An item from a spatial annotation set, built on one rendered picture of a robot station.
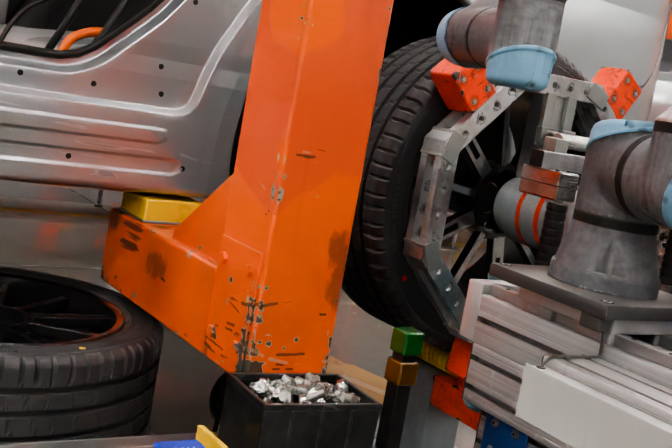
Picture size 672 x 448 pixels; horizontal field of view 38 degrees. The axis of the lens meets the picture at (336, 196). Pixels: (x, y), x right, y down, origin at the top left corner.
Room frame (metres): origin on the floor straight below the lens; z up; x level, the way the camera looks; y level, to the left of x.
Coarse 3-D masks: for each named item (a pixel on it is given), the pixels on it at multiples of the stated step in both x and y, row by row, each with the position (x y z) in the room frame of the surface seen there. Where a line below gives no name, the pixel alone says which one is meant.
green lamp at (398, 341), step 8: (400, 328) 1.57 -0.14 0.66; (408, 328) 1.58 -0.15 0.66; (392, 336) 1.57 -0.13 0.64; (400, 336) 1.55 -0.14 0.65; (408, 336) 1.54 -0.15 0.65; (416, 336) 1.55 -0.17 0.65; (424, 336) 1.56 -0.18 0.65; (392, 344) 1.57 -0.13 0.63; (400, 344) 1.55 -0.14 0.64; (408, 344) 1.55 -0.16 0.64; (416, 344) 1.56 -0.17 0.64; (400, 352) 1.55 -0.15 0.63; (408, 352) 1.55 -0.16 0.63; (416, 352) 1.56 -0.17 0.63
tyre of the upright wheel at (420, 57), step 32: (384, 64) 2.04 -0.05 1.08; (416, 64) 1.97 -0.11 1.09; (384, 96) 1.94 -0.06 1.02; (416, 96) 1.87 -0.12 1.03; (384, 128) 1.88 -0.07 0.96; (416, 128) 1.86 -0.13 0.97; (384, 160) 1.84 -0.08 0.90; (416, 160) 1.87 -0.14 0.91; (384, 192) 1.84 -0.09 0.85; (384, 224) 1.84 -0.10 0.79; (352, 256) 1.93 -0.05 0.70; (384, 256) 1.85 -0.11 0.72; (352, 288) 2.01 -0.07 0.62; (384, 288) 1.88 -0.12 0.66; (416, 288) 1.90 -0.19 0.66; (384, 320) 2.04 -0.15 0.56; (416, 320) 1.91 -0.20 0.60
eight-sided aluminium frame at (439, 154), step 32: (512, 96) 1.88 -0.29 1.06; (576, 96) 1.97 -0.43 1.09; (608, 96) 2.02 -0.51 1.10; (448, 128) 1.85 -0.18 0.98; (480, 128) 1.84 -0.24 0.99; (448, 160) 1.80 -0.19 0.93; (416, 192) 1.84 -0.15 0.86; (448, 192) 1.81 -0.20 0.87; (416, 224) 1.83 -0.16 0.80; (416, 256) 1.81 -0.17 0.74; (448, 288) 1.85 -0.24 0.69; (448, 320) 1.90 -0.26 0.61
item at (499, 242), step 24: (528, 96) 2.13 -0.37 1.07; (504, 120) 2.01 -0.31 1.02; (576, 120) 2.10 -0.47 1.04; (504, 144) 2.02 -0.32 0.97; (480, 168) 1.99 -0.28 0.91; (504, 168) 2.03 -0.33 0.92; (456, 192) 1.97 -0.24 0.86; (408, 216) 1.88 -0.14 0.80; (456, 216) 1.98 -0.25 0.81; (480, 216) 2.06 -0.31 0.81; (480, 240) 2.01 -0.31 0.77; (504, 240) 2.05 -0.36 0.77; (456, 264) 2.00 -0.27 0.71; (480, 264) 2.28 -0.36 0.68; (528, 264) 2.11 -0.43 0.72
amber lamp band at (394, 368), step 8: (392, 360) 1.56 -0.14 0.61; (392, 368) 1.56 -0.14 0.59; (400, 368) 1.54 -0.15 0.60; (408, 368) 1.55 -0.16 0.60; (416, 368) 1.56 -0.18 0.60; (384, 376) 1.57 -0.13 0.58; (392, 376) 1.56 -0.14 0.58; (400, 376) 1.54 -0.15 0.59; (408, 376) 1.55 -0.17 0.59; (416, 376) 1.56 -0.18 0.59; (400, 384) 1.55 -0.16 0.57; (408, 384) 1.56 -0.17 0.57
